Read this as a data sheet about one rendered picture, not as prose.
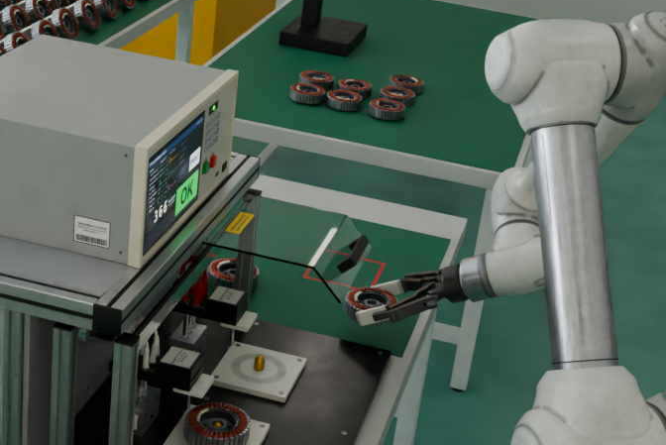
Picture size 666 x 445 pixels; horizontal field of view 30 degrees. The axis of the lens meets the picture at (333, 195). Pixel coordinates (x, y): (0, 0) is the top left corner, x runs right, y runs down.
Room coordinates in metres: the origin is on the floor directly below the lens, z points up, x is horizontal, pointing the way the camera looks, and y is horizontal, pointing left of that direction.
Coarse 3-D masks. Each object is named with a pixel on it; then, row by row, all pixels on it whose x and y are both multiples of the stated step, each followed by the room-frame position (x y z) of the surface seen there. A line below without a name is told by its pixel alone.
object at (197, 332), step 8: (192, 328) 2.07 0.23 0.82; (200, 328) 2.07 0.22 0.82; (176, 336) 2.03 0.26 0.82; (192, 336) 2.04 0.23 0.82; (200, 336) 2.05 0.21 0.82; (168, 344) 2.02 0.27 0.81; (176, 344) 2.02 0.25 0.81; (184, 344) 2.02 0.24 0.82; (192, 344) 2.02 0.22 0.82; (200, 344) 2.05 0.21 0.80
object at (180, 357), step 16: (176, 352) 1.82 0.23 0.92; (192, 352) 1.83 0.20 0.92; (112, 368) 1.79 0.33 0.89; (160, 368) 1.78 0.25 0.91; (176, 368) 1.77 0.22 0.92; (192, 368) 1.78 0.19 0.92; (144, 384) 1.84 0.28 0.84; (160, 384) 1.78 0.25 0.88; (176, 384) 1.77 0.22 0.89; (192, 384) 1.78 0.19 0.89; (208, 384) 1.80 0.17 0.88
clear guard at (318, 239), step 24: (264, 216) 2.10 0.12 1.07; (288, 216) 2.11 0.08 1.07; (312, 216) 2.13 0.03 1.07; (336, 216) 2.14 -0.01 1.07; (216, 240) 1.97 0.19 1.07; (240, 240) 1.99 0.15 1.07; (264, 240) 2.00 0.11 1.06; (288, 240) 2.01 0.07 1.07; (312, 240) 2.02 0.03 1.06; (336, 240) 2.05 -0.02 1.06; (312, 264) 1.93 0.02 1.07; (336, 264) 1.99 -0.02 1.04; (360, 264) 2.06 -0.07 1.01; (336, 288) 1.93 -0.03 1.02
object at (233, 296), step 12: (216, 288) 2.06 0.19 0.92; (228, 288) 2.07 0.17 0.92; (180, 300) 2.04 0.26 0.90; (192, 300) 2.05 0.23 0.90; (216, 300) 2.02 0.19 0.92; (228, 300) 2.02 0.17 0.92; (240, 300) 2.03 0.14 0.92; (180, 312) 2.02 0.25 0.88; (192, 312) 2.02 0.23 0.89; (204, 312) 2.01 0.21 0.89; (216, 312) 2.01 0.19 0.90; (228, 312) 2.01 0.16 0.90; (240, 312) 2.03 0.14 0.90; (252, 312) 2.06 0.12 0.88; (192, 324) 2.07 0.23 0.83; (228, 324) 2.01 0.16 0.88; (240, 324) 2.01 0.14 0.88; (252, 324) 2.03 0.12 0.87
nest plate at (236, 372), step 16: (240, 352) 2.08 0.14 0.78; (256, 352) 2.08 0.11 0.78; (272, 352) 2.09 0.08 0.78; (224, 368) 2.01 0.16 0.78; (240, 368) 2.02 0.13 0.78; (272, 368) 2.03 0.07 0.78; (288, 368) 2.04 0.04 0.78; (224, 384) 1.96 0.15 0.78; (240, 384) 1.96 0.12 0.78; (256, 384) 1.97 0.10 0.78; (272, 384) 1.98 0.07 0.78; (288, 384) 1.99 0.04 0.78
